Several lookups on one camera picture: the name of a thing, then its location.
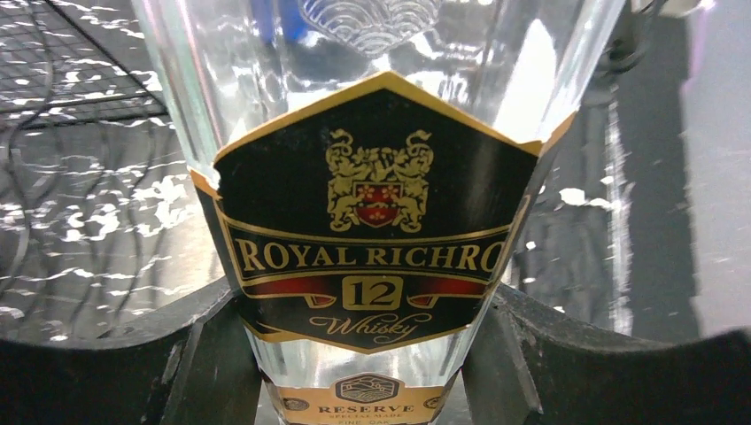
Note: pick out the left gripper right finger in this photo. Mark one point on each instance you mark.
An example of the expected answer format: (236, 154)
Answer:
(530, 364)

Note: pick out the black wire wine rack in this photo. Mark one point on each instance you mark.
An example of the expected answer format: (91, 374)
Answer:
(100, 223)

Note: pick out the clear whisky bottle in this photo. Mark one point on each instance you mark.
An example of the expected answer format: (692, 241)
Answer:
(365, 185)

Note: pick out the blue glass bottle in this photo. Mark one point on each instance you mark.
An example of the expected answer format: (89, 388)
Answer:
(281, 17)

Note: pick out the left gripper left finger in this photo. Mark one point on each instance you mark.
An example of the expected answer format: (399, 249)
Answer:
(188, 362)

